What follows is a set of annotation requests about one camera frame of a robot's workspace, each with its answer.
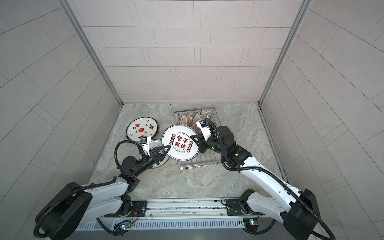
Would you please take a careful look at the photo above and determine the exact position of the right circuit board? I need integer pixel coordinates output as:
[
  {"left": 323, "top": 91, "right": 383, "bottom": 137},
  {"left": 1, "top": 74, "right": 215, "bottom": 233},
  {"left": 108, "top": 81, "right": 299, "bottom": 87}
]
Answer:
[{"left": 243, "top": 218, "right": 261, "bottom": 234}]

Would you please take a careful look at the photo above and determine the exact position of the sunburst plate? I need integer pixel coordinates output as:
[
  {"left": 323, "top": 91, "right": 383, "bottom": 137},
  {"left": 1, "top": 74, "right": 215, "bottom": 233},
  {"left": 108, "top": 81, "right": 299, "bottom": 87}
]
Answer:
[
  {"left": 180, "top": 114, "right": 188, "bottom": 126},
  {"left": 192, "top": 113, "right": 201, "bottom": 134}
]

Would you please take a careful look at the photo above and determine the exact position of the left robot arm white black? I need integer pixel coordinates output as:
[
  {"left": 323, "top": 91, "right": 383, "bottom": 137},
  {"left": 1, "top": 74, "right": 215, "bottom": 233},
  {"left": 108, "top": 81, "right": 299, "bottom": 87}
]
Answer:
[{"left": 33, "top": 146, "right": 171, "bottom": 240}]

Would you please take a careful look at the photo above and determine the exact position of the circuit board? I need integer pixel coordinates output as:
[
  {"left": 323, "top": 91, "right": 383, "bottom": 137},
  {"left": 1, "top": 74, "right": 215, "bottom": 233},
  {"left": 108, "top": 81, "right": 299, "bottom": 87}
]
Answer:
[
  {"left": 114, "top": 221, "right": 132, "bottom": 234},
  {"left": 243, "top": 218, "right": 261, "bottom": 234}
]

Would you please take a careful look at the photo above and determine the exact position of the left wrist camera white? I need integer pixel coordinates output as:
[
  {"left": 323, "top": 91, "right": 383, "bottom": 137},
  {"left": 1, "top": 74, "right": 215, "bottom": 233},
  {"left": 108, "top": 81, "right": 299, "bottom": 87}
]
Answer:
[{"left": 138, "top": 136, "right": 152, "bottom": 155}]

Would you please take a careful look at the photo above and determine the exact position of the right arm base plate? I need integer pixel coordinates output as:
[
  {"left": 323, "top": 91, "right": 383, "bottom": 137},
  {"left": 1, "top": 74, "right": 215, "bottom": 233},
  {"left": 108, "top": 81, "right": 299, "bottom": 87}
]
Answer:
[{"left": 221, "top": 199, "right": 264, "bottom": 216}]

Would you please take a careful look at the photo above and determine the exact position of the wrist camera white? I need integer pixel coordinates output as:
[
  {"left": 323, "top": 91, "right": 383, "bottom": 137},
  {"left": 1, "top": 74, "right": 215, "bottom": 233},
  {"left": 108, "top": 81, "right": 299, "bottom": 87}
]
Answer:
[
  {"left": 138, "top": 136, "right": 152, "bottom": 155},
  {"left": 196, "top": 119, "right": 212, "bottom": 141}
]

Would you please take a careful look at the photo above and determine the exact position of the left circuit board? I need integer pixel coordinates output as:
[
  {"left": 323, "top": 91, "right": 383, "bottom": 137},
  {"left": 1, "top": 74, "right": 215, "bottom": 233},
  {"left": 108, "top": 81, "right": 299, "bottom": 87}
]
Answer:
[{"left": 114, "top": 221, "right": 132, "bottom": 234}]

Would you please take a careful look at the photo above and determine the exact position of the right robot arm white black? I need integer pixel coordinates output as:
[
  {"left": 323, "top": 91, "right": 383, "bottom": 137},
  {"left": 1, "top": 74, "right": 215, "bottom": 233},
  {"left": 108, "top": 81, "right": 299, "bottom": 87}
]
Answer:
[{"left": 192, "top": 119, "right": 336, "bottom": 240}]

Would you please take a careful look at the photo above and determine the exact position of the sunburst plate front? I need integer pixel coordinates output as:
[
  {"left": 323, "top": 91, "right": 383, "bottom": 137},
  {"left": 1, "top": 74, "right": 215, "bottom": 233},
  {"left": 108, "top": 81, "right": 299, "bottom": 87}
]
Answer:
[{"left": 180, "top": 114, "right": 188, "bottom": 126}]

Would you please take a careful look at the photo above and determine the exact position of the aluminium mounting rail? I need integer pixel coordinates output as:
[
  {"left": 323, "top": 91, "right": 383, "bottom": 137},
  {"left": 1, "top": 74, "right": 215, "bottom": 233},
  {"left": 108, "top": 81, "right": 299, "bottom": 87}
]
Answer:
[{"left": 59, "top": 196, "right": 310, "bottom": 221}]

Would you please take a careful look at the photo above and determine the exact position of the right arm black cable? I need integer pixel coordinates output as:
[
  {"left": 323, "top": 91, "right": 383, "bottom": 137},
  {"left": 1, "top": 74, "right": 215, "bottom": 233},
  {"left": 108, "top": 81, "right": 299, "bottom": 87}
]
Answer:
[{"left": 242, "top": 218, "right": 277, "bottom": 235}]

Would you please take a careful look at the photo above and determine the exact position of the wire dish rack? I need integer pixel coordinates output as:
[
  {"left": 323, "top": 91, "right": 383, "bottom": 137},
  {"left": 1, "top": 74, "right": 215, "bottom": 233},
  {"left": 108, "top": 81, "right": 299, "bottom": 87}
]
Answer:
[{"left": 173, "top": 107, "right": 226, "bottom": 170}]

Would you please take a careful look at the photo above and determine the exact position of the red characters white plate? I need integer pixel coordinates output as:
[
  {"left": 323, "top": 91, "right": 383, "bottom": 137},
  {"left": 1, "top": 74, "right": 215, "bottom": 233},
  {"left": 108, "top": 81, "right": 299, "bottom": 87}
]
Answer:
[{"left": 139, "top": 138, "right": 170, "bottom": 168}]

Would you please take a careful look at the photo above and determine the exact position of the ventilation grille strip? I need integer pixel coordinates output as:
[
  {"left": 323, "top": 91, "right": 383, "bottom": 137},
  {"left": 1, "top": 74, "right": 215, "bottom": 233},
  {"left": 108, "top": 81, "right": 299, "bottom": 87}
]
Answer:
[{"left": 76, "top": 218, "right": 245, "bottom": 231}]

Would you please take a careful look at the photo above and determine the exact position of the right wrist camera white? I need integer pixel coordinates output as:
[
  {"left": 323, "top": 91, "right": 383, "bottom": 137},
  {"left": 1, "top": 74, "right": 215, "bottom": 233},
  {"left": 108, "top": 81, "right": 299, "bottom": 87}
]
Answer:
[{"left": 196, "top": 119, "right": 212, "bottom": 141}]

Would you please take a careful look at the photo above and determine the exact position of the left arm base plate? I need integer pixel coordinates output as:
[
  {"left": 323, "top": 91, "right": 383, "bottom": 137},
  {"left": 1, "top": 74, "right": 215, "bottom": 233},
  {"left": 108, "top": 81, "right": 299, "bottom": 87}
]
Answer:
[{"left": 104, "top": 201, "right": 148, "bottom": 218}]

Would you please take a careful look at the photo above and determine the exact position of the watermelon pattern plate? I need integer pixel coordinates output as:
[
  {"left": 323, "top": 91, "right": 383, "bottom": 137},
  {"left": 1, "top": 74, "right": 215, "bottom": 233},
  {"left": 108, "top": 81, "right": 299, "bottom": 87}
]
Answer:
[{"left": 126, "top": 117, "right": 159, "bottom": 142}]

